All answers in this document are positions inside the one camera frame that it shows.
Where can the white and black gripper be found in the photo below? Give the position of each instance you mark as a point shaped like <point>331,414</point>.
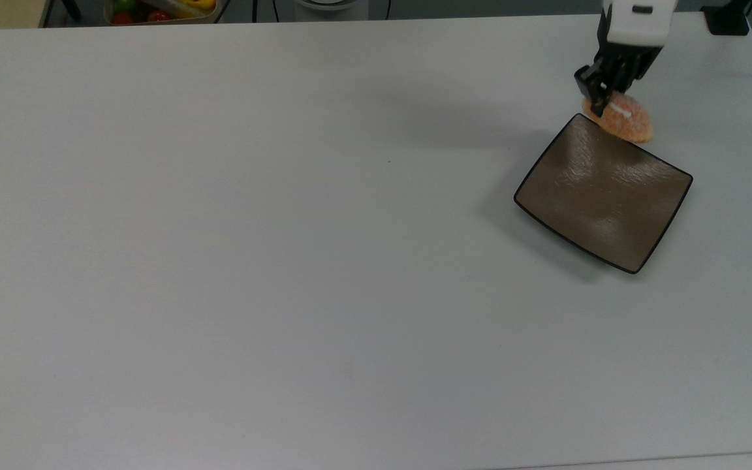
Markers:
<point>637,23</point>

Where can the round orange bread bun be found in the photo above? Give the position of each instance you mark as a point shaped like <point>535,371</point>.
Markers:
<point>629,123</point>

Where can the square brown ceramic plate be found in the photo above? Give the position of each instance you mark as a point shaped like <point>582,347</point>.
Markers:
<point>604,196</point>

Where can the yellow toy banana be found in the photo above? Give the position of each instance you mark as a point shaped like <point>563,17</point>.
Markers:
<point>198,5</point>

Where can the red toy fruit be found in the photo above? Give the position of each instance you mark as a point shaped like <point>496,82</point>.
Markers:
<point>159,15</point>

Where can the beige basket of fruit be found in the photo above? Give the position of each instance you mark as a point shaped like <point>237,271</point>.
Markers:
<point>154,19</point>

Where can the green toy fruit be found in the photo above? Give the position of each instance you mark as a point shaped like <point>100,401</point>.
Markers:
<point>125,5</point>

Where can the red toy tomato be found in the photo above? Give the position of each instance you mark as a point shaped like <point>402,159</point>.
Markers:
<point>121,18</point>

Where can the black stand leg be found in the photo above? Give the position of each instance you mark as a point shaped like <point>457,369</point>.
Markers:
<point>71,8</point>

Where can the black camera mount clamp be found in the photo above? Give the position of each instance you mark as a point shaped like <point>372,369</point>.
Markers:
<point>727,21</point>

